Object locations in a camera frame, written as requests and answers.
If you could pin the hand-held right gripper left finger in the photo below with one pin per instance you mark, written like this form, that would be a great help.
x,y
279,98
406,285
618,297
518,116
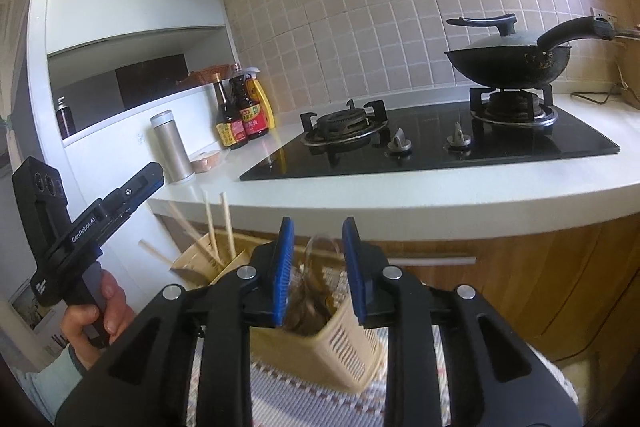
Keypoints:
x,y
282,272

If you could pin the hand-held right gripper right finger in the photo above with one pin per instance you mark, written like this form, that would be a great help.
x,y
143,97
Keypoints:
x,y
352,272

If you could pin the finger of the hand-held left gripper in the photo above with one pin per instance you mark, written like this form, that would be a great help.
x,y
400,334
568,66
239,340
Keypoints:
x,y
135,189

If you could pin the dark metal spoon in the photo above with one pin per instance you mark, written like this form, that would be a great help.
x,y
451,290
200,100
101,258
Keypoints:
x,y
312,277

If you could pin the yellow plastic utensil basket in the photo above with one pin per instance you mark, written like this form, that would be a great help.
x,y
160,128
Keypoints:
x,y
340,347

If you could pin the person's left forearm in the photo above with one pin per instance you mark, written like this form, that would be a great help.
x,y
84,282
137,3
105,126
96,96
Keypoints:
x,y
50,377

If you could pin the person's left hand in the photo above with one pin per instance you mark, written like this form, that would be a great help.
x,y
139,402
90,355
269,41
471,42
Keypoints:
x,y
117,307

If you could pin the steel thermos flask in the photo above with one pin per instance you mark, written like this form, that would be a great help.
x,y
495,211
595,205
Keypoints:
x,y
172,152

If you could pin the small pink box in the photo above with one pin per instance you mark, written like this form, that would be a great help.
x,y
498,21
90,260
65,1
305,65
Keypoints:
x,y
205,161

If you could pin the dark spray can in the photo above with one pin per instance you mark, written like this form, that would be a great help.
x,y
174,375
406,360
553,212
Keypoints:
x,y
65,119

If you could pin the slim soy sauce bottle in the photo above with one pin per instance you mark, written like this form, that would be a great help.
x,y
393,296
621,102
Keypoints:
x,y
225,132

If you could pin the dark sauce bottle red label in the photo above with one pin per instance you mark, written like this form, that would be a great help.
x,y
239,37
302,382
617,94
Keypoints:
x,y
252,119

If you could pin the striped woven table mat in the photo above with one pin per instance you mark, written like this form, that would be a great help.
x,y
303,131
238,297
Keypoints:
x,y
310,407

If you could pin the black glass gas stove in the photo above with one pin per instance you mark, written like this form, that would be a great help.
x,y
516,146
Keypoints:
x,y
440,152

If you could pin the yellow oil bottle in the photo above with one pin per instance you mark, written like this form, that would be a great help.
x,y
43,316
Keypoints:
x,y
265,102

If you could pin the wooden base cabinet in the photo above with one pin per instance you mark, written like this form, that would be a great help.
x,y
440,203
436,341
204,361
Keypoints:
x,y
550,272

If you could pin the black wok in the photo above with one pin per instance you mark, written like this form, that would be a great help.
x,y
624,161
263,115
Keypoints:
x,y
505,67

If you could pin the white wall socket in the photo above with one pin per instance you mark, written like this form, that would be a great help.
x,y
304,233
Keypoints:
x,y
604,13

